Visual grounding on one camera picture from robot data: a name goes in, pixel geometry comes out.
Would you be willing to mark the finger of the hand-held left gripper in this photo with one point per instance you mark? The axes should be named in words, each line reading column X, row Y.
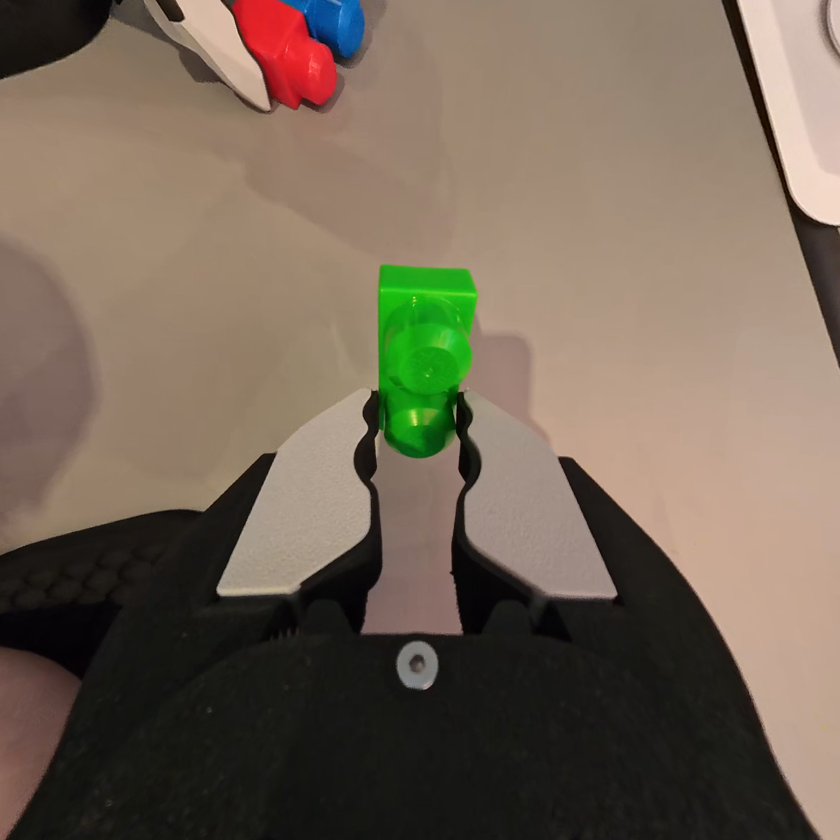
column 216, row 46

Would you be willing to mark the grey desk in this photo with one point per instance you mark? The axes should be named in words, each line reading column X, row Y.
column 590, row 229

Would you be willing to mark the red one-stud block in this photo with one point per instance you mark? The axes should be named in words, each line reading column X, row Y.
column 289, row 52

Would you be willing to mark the white document stand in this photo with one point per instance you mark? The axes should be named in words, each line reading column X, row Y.
column 800, row 98

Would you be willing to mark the blue one-stud block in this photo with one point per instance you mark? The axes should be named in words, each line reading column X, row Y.
column 334, row 23

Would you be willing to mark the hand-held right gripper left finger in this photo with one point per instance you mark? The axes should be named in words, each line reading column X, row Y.
column 308, row 512

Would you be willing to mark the green two-stud block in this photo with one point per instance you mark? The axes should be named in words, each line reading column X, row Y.
column 423, row 361

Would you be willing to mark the black textured pad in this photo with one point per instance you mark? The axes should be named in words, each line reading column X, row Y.
column 72, row 577

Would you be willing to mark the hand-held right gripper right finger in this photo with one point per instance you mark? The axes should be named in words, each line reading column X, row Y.
column 531, row 518

